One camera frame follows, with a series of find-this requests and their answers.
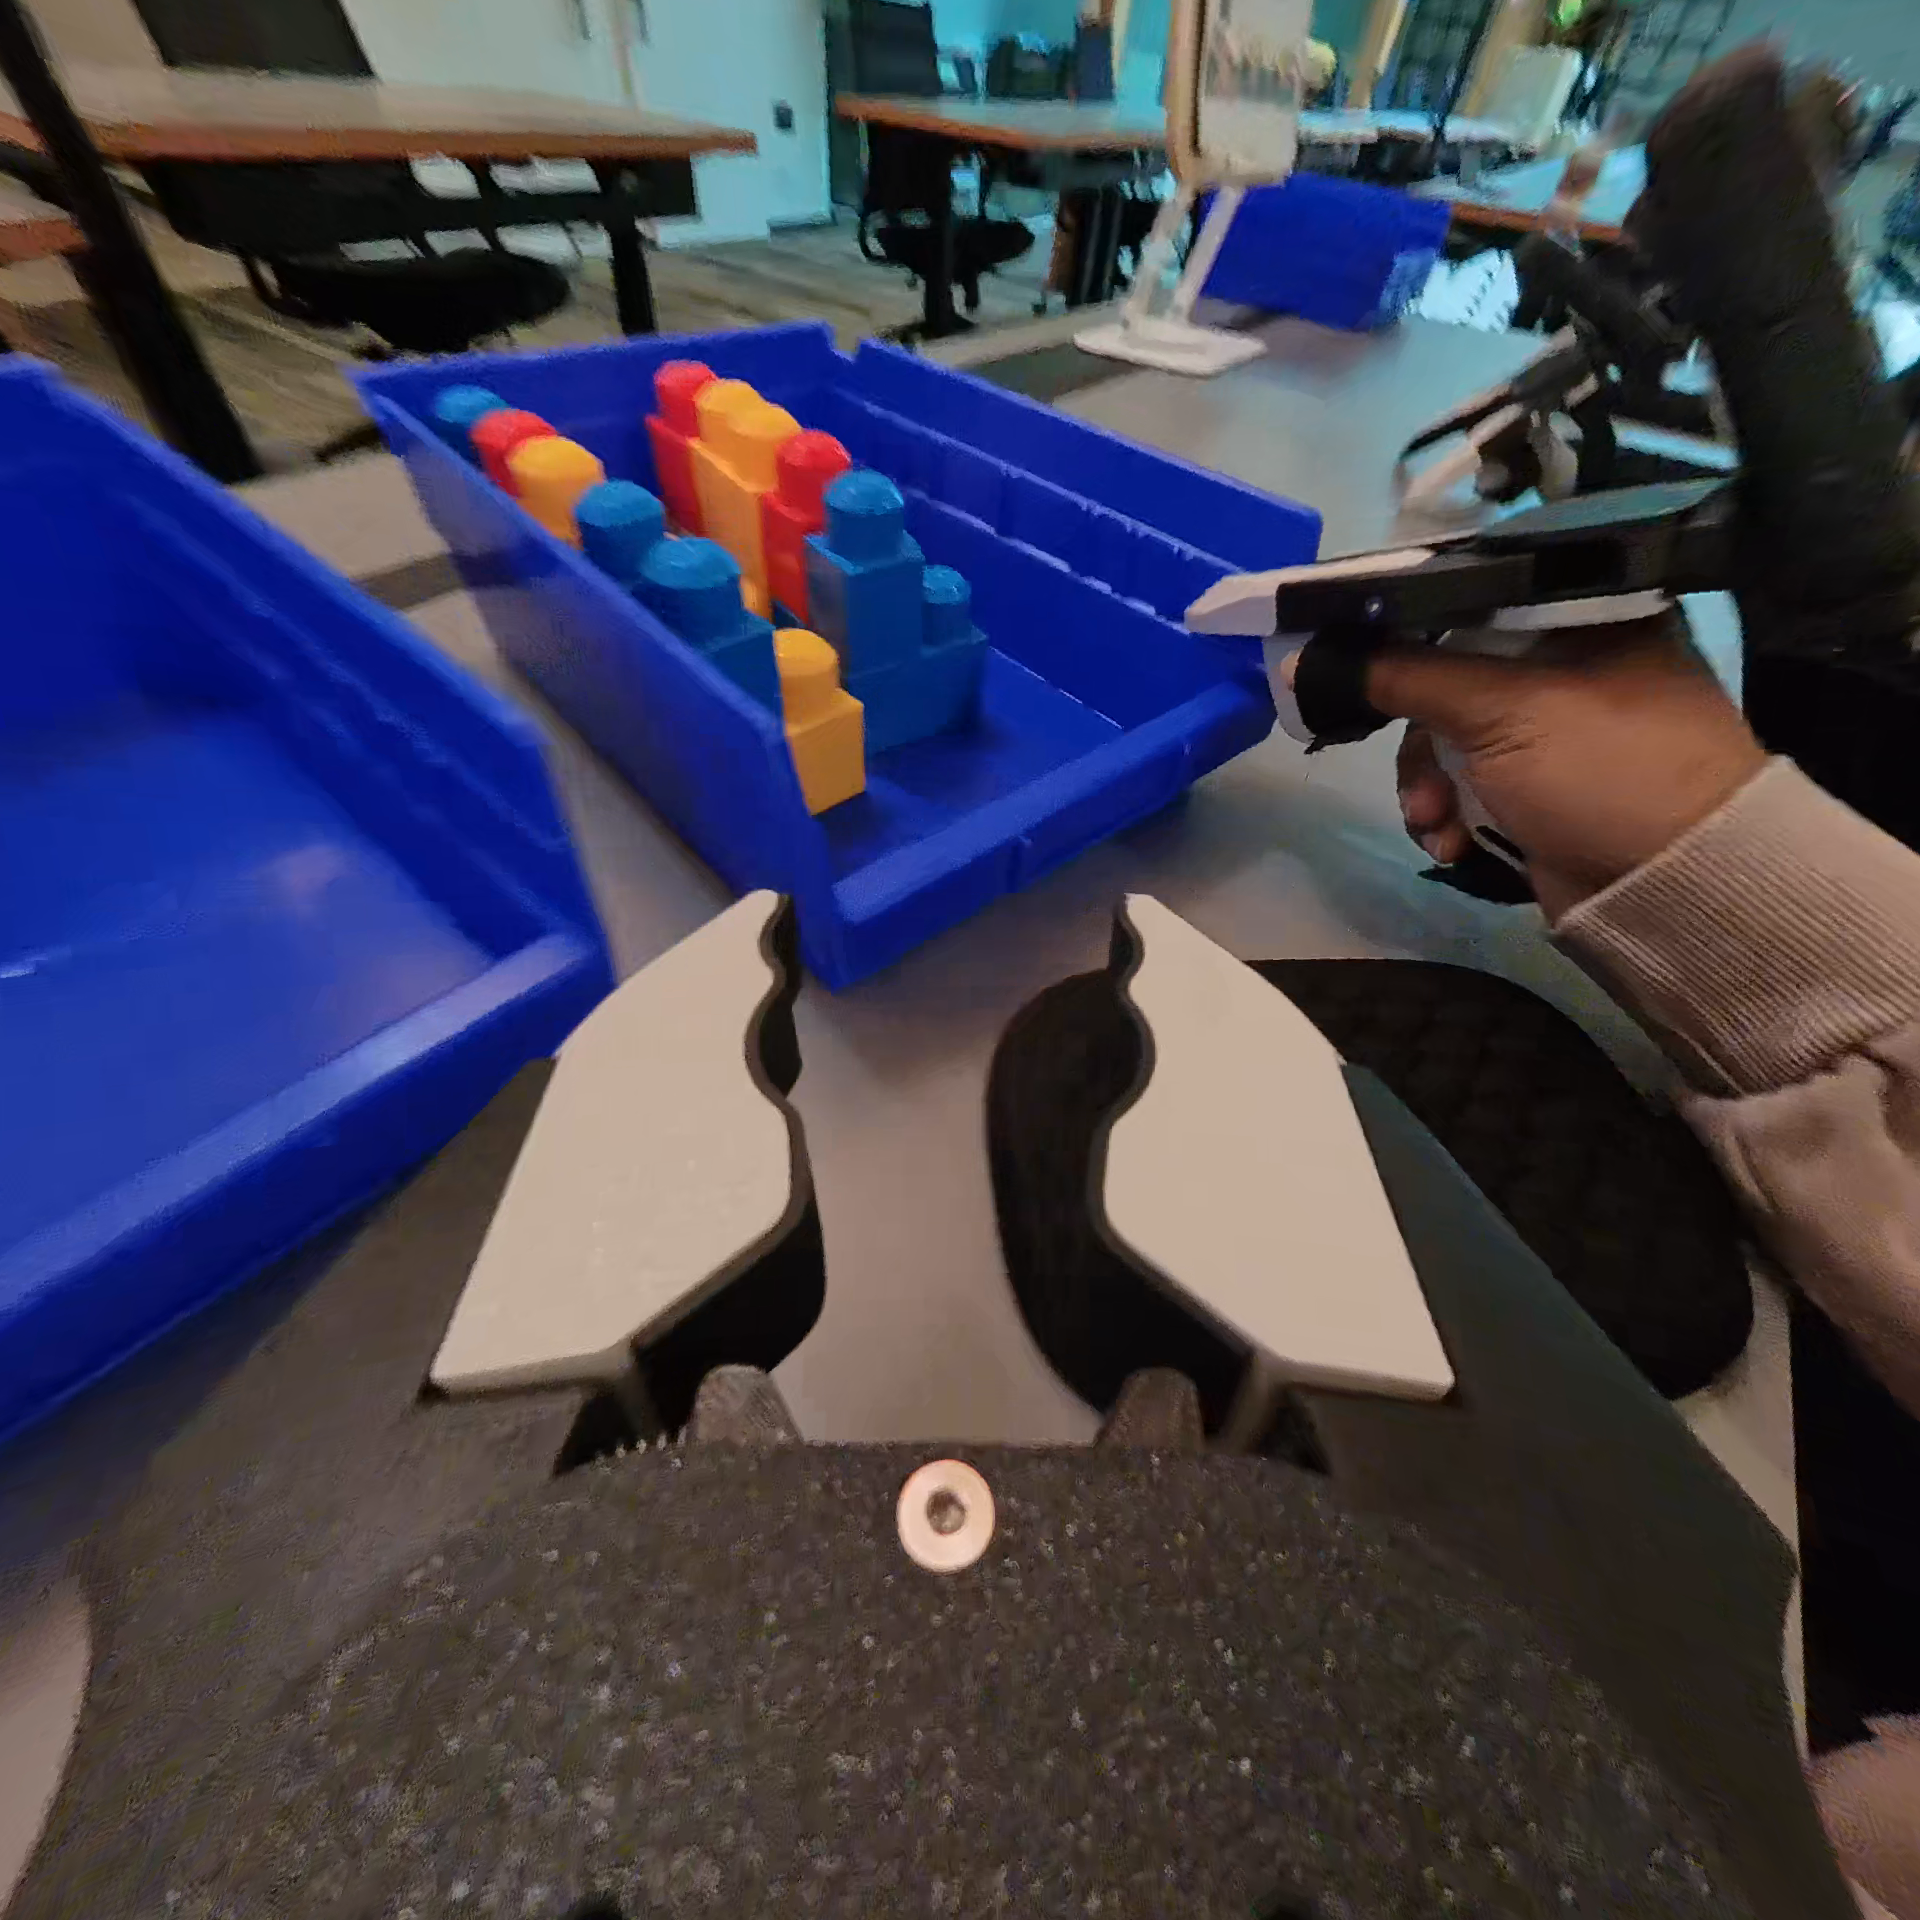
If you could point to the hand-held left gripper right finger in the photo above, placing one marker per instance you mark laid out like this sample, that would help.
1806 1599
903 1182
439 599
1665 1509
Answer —
1277 1200

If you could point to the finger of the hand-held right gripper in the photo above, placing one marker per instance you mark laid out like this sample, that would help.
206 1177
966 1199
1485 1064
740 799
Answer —
1320 578

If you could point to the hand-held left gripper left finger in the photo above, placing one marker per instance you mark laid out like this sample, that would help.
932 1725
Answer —
629 1200

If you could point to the blue plastic bin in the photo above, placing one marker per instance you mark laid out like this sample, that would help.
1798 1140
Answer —
1051 750
224 975
1320 254

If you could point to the blue two-stud mega block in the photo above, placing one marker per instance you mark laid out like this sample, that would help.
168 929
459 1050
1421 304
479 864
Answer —
932 692

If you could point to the person's right forearm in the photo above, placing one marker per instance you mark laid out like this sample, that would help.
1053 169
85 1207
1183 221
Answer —
1771 975

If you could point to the person's right hand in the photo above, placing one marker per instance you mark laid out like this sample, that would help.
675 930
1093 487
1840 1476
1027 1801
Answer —
1590 750

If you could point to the black wrist rest pad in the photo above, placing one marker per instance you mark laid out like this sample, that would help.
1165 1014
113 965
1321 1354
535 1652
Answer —
1529 1142

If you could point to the black office chair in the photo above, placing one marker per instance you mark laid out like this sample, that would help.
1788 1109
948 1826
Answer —
945 240
421 284

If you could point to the long wooden desk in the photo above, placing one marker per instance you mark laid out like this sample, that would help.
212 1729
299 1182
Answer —
1020 125

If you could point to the wooden desk with black legs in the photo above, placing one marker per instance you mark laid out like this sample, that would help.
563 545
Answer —
375 129

